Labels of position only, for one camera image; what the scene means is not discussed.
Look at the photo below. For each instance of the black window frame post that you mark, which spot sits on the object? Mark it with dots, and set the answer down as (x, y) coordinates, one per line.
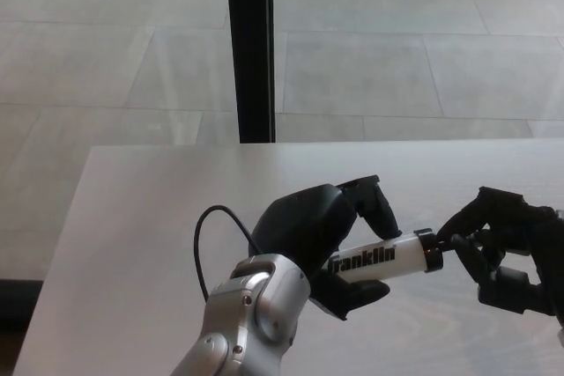
(251, 50)

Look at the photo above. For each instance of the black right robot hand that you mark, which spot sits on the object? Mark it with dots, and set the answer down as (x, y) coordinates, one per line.
(542, 235)

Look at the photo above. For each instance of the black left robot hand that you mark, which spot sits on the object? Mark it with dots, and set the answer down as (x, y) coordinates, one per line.
(299, 226)

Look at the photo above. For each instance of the white Franklin hand air pump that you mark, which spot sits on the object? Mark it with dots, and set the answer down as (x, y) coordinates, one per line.
(405, 257)

